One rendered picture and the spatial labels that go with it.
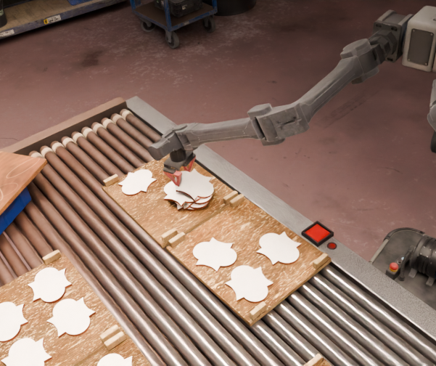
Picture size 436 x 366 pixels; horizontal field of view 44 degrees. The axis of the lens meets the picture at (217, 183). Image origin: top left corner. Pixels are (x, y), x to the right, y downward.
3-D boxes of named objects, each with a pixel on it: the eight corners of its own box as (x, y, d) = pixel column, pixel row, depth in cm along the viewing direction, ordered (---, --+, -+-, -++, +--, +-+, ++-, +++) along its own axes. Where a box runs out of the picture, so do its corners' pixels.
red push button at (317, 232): (317, 226, 185) (317, 223, 184) (330, 235, 181) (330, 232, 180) (304, 234, 182) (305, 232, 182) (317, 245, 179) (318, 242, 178)
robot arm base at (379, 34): (397, 61, 170) (402, 25, 163) (386, 72, 166) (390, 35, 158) (371, 54, 175) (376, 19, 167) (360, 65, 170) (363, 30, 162)
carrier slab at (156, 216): (176, 150, 223) (175, 147, 222) (241, 200, 197) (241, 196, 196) (102, 189, 208) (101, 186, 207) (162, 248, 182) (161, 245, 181)
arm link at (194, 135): (290, 135, 150) (274, 101, 146) (278, 146, 147) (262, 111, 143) (195, 146, 183) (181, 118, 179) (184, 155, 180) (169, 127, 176)
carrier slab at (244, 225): (244, 200, 197) (244, 196, 196) (331, 261, 172) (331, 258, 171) (166, 250, 181) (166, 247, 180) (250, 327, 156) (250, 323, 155)
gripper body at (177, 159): (163, 168, 187) (159, 150, 183) (178, 150, 194) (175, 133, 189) (179, 172, 185) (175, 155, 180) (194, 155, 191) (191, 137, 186)
